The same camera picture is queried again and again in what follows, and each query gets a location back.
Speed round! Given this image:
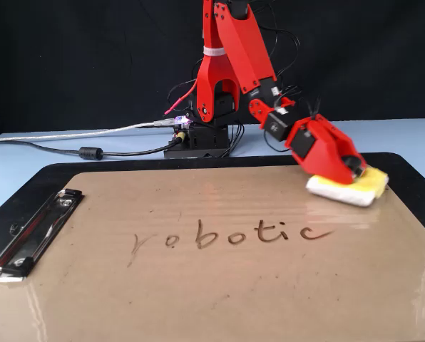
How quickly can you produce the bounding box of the silver metal clipboard clip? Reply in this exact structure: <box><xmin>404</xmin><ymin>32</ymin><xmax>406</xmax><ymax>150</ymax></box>
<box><xmin>0</xmin><ymin>188</ymin><xmax>84</xmax><ymax>284</ymax></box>

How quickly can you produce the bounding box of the brown clipboard board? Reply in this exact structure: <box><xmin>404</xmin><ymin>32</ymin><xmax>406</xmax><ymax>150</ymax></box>
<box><xmin>0</xmin><ymin>162</ymin><xmax>425</xmax><ymax>342</ymax></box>

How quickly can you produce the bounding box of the red wire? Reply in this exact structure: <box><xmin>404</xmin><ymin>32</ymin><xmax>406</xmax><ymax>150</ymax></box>
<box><xmin>164</xmin><ymin>78</ymin><xmax>199</xmax><ymax>115</ymax></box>

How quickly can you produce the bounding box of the silver braided USB cable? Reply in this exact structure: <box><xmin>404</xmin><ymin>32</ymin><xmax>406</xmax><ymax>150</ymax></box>
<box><xmin>0</xmin><ymin>120</ymin><xmax>178</xmax><ymax>144</ymax></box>

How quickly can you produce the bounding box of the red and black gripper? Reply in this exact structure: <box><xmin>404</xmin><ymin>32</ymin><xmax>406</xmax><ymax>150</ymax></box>
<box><xmin>285</xmin><ymin>115</ymin><xmax>367</xmax><ymax>185</ymax></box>

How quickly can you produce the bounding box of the black robot base with electronics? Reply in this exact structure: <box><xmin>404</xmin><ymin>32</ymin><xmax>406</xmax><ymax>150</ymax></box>
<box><xmin>163</xmin><ymin>115</ymin><xmax>231</xmax><ymax>160</ymax></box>

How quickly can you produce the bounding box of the black rubber mat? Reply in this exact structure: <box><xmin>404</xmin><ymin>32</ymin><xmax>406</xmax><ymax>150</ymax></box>
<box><xmin>0</xmin><ymin>152</ymin><xmax>425</xmax><ymax>284</ymax></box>

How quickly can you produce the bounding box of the black backdrop cloth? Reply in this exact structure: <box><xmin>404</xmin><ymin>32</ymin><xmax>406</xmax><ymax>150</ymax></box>
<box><xmin>0</xmin><ymin>0</ymin><xmax>425</xmax><ymax>138</ymax></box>

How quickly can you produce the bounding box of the yellow sponge with black knob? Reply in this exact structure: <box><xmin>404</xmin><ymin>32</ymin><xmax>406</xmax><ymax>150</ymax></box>
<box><xmin>304</xmin><ymin>167</ymin><xmax>390</xmax><ymax>208</ymax></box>

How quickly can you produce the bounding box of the black power cable with ferrite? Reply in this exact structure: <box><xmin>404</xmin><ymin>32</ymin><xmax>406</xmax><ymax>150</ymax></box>
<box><xmin>0</xmin><ymin>138</ymin><xmax>183</xmax><ymax>162</ymax></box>

